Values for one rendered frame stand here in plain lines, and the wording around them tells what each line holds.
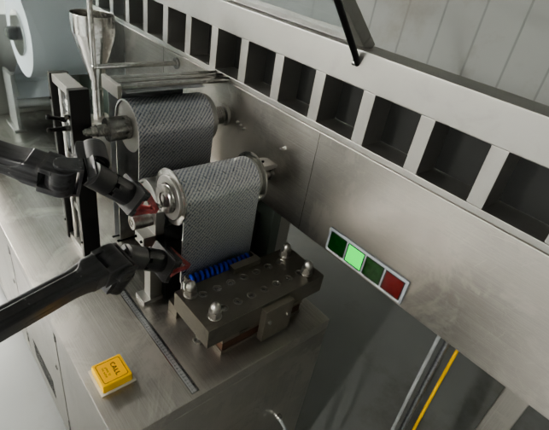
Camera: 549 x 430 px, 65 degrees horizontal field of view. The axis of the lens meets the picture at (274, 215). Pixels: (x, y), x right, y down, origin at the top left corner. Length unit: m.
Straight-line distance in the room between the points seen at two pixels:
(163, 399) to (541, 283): 0.83
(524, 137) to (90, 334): 1.07
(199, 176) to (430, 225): 0.55
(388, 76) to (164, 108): 0.60
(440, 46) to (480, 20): 0.23
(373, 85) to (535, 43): 1.78
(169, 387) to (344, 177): 0.66
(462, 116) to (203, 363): 0.83
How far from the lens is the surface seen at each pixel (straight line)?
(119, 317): 1.28
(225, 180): 1.12
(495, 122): 0.88
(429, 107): 0.93
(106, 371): 1.14
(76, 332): 1.26
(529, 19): 2.70
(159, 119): 1.23
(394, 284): 1.07
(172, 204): 1.07
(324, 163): 1.11
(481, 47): 2.74
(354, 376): 2.43
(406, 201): 0.99
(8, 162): 0.98
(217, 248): 1.21
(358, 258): 1.11
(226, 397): 1.22
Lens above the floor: 1.83
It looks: 32 degrees down
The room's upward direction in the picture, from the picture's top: 11 degrees clockwise
